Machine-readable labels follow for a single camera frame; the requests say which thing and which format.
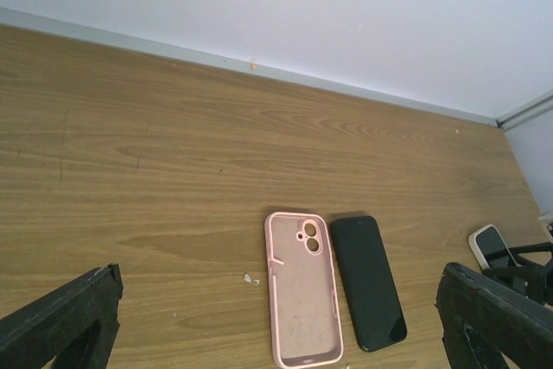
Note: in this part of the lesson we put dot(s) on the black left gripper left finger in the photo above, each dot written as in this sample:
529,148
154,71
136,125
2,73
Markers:
74,326

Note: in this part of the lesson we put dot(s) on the right rear aluminium frame post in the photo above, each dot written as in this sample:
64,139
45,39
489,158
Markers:
526,112

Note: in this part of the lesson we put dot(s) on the pink phone case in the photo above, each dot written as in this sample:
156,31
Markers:
305,321

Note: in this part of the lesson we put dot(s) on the black phone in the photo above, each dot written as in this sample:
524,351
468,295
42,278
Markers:
371,294
490,249

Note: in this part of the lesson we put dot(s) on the white paper scrap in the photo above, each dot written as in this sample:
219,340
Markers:
247,277

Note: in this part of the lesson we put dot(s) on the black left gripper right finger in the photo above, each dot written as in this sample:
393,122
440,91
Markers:
485,322

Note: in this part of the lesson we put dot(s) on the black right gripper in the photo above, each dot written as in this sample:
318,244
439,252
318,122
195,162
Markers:
527,277

